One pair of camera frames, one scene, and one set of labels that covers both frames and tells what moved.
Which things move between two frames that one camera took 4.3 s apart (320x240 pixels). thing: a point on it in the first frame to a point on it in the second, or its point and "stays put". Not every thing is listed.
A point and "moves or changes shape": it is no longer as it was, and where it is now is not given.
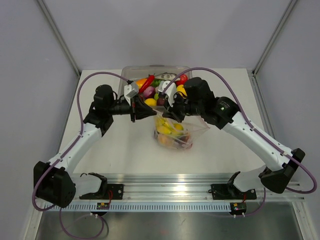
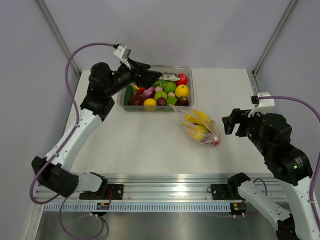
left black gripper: x=142 y=110 to x=148 y=76
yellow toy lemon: x=151 y=101 stays put
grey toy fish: x=166 y=76 stays put
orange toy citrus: x=180 y=88 stays put
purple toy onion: x=149 y=92 stays put
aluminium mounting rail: x=194 y=188 stays put
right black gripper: x=172 y=112 to x=229 y=121
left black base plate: x=108 y=192 stays put
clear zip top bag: x=179 y=135 moves or changes shape
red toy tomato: x=183 y=78 stays put
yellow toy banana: x=163 y=126 to x=196 y=116
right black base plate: x=228 y=192 stays put
